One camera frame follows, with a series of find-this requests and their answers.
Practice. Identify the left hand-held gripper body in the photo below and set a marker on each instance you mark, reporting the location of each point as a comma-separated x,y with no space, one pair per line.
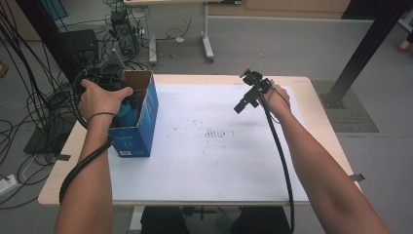
110,79

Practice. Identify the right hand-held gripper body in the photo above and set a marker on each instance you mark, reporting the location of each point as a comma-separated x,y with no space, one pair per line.
258,83

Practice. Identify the blue bottle with white cap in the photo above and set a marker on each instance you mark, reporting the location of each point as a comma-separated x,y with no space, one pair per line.
127,113

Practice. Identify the blue cardboard box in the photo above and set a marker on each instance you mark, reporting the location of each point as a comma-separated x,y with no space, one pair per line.
136,139

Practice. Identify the person's right hand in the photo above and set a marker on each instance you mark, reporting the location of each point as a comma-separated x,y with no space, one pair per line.
278,100

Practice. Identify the person's left hand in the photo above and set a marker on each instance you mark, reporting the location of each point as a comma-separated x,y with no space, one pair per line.
99,102

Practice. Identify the black wrist band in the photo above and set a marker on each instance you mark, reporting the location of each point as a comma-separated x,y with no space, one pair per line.
100,114

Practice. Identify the black case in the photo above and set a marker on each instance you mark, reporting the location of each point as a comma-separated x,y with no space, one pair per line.
81,45

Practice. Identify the white desk with legs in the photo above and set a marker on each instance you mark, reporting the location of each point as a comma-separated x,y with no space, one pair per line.
207,39

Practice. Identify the white table sheet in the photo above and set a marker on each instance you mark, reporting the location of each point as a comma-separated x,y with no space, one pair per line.
211,169

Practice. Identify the wooden cabinet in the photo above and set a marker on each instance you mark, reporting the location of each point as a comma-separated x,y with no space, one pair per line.
279,8

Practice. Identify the grey metal table clip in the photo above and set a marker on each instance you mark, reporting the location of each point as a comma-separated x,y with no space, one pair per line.
356,177
63,157

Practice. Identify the black floor plate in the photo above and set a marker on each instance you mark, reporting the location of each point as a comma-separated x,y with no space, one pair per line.
42,143

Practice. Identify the grey floor mat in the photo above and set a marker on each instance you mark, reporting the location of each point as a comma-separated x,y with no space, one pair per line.
354,113

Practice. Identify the person's right leg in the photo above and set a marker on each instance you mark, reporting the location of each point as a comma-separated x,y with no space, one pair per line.
261,222

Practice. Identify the person's leg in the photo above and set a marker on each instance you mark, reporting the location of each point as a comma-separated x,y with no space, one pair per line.
261,222
165,222

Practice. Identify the person's left leg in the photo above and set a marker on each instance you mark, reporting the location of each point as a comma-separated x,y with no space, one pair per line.
165,222

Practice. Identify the white power strip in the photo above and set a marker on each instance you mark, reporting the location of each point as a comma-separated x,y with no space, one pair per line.
7,184

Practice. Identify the black metal post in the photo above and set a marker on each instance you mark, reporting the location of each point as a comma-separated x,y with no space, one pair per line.
52,42
367,48

